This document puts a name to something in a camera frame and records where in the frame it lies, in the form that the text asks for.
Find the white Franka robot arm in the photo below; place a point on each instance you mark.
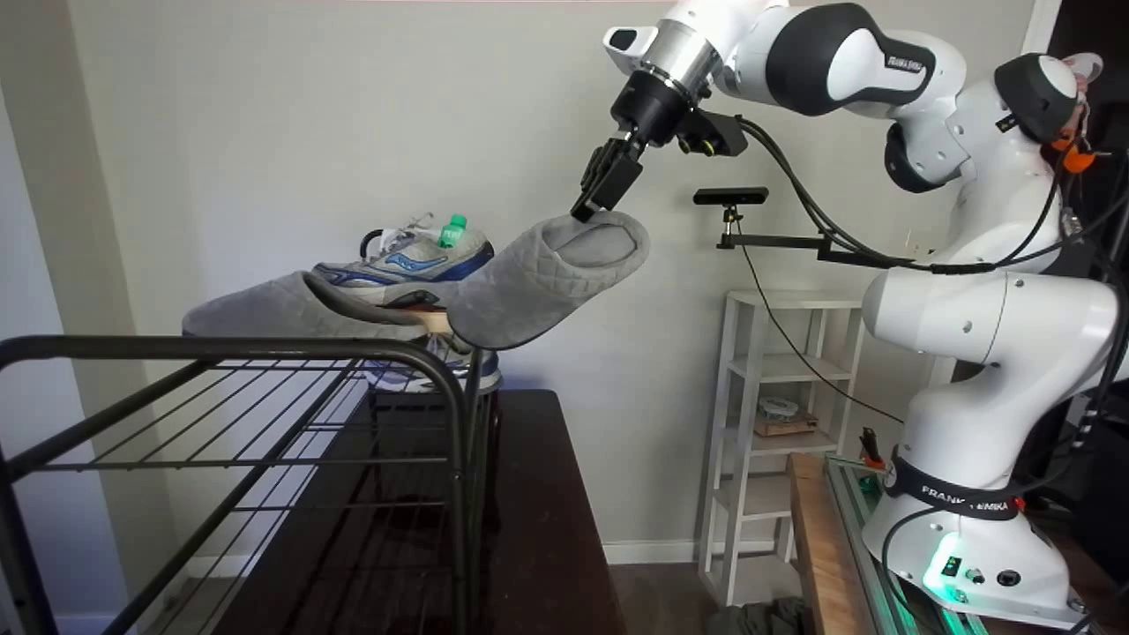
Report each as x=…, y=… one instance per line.
x=975, y=354

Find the brown dish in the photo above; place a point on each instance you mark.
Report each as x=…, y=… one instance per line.
x=784, y=425

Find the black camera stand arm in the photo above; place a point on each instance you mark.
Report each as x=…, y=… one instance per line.
x=799, y=244

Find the black stereo camera bar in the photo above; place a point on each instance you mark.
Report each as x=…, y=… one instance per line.
x=728, y=196

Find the black control box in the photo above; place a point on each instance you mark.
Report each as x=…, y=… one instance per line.
x=1100, y=497

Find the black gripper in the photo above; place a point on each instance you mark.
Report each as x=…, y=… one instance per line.
x=651, y=111

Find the wooden robot mounting board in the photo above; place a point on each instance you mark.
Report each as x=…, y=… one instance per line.
x=825, y=553

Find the grey and blue sneaker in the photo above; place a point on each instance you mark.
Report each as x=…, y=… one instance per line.
x=425, y=367
x=408, y=267

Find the small green cap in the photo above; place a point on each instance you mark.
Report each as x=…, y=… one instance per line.
x=453, y=231

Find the red topped clamp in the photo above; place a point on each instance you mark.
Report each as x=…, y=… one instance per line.
x=874, y=452

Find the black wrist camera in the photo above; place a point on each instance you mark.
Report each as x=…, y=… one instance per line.
x=710, y=131

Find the white shelf unit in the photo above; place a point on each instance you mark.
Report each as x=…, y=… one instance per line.
x=737, y=390

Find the black metal shoe rack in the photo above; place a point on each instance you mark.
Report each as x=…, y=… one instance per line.
x=233, y=344

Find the dark wooden dresser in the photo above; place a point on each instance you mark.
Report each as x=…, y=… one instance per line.
x=541, y=531

